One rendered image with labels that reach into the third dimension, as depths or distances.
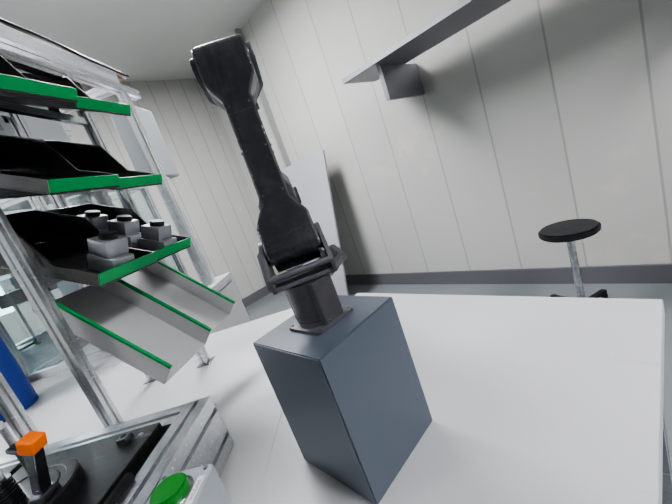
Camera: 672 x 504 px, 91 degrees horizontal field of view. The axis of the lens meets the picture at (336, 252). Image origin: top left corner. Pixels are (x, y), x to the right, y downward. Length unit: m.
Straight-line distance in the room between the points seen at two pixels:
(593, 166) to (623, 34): 0.67
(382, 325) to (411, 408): 0.13
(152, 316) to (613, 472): 0.78
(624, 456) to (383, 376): 0.26
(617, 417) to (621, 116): 2.11
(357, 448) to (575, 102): 2.33
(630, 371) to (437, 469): 0.29
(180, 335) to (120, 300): 0.15
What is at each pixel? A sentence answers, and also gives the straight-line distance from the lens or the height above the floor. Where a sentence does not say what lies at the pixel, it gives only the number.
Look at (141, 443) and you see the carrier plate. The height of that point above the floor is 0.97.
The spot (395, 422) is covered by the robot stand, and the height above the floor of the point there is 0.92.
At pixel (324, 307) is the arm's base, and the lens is 0.40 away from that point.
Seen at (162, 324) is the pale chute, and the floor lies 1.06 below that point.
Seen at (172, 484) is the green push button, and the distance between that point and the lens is 0.48.
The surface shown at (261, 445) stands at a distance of 0.64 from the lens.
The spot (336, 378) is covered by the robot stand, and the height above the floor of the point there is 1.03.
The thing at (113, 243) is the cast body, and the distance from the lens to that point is 0.70.
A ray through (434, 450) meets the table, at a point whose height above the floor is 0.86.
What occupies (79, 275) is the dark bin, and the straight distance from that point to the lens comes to 0.69.
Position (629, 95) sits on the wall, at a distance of 2.50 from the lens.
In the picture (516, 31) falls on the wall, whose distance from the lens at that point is 2.60.
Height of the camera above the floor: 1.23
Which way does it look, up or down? 12 degrees down
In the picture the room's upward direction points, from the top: 20 degrees counter-clockwise
